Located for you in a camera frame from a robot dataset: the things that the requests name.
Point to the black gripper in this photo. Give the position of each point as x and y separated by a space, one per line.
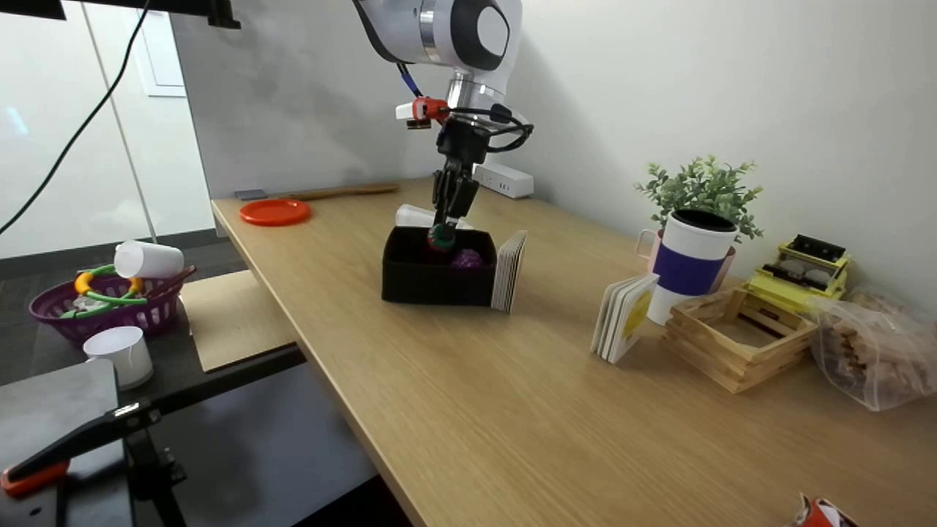
461 149

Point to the red toy strawberry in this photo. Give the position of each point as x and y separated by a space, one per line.
443 238

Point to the purple toy grapes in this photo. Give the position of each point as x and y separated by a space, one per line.
465 260

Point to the black rectangular box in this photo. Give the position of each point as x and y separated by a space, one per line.
427 283

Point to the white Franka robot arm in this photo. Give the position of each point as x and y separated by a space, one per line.
439 30

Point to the white power strip box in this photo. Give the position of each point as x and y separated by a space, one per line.
503 184

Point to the orange plastic plate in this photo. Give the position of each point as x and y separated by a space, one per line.
275 212

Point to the white yellow emoji card stack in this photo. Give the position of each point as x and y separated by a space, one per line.
624 324

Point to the white cup blue sleeve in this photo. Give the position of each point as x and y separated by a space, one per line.
688 266

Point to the green plant pink pot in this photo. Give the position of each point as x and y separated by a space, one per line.
698 187

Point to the brown cardboard sheet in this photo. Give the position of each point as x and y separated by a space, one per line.
236 324

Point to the white paper cup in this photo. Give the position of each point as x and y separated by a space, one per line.
148 260

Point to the small wooden crate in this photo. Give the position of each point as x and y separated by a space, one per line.
742 361

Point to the black overhead bar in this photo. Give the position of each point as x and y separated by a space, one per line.
148 8

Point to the purple plastic basket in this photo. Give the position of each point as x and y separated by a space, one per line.
105 320

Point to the white lidded cup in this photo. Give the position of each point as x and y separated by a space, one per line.
117 357

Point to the clear plastic snack bag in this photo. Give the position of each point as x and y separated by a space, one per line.
872 357

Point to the grey flat sheet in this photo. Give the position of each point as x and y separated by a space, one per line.
54 412

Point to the red candy wrapper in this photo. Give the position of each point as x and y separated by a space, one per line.
821 513

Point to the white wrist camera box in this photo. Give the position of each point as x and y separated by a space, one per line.
416 109

